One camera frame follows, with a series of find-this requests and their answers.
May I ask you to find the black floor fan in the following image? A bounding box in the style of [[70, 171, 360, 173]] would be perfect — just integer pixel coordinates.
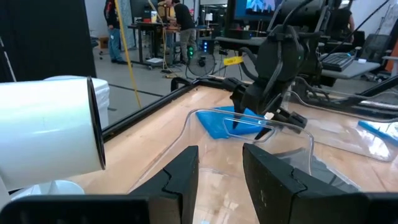
[[185, 45, 217, 78]]

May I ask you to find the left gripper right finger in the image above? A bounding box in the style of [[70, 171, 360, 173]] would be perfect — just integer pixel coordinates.
[[242, 142, 368, 224]]

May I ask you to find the black standing desk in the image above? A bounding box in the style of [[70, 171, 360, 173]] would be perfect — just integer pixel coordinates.
[[127, 22, 175, 68]]

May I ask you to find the black partition panel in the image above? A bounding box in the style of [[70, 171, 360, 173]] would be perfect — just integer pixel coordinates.
[[0, 0, 97, 83]]

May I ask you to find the black keyboard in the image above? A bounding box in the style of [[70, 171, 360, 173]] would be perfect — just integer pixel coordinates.
[[321, 52, 355, 73]]

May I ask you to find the yellow cable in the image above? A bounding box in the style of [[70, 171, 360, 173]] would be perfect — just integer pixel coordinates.
[[114, 0, 142, 109]]

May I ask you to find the blue plastic case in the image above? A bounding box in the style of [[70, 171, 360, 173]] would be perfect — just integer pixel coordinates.
[[356, 119, 398, 149], [195, 105, 266, 140]]

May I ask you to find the yellow cable tag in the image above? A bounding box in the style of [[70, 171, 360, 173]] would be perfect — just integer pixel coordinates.
[[223, 55, 244, 67]]

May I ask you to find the clear plastic bin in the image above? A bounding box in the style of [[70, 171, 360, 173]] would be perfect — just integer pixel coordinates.
[[287, 89, 398, 163], [127, 108, 361, 224]]

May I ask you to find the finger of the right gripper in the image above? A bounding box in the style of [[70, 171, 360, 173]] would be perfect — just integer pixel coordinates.
[[254, 108, 308, 141], [230, 88, 249, 130]]

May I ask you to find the grey desk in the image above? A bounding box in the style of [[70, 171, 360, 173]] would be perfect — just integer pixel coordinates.
[[320, 58, 382, 80]]

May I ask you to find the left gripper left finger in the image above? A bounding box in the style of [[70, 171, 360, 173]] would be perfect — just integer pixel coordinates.
[[129, 145, 200, 224]]

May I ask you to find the white cylindrical camera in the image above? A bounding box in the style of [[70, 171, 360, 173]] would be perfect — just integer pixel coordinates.
[[0, 75, 106, 202]]

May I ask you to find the black metal table frame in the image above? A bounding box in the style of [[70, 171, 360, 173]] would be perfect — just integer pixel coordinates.
[[101, 76, 398, 144]]

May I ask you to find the person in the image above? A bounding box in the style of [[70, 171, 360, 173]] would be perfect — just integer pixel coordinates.
[[103, 0, 129, 65], [164, 0, 198, 65], [328, 0, 356, 43]]

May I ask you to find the black office chair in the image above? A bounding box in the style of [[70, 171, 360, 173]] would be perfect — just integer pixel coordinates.
[[359, 33, 392, 65]]

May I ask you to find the orange panel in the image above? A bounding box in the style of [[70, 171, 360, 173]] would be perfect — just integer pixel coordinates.
[[384, 39, 398, 73]]

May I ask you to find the monitor screen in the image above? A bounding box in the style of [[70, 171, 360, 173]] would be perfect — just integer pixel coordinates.
[[233, 0, 284, 21]]

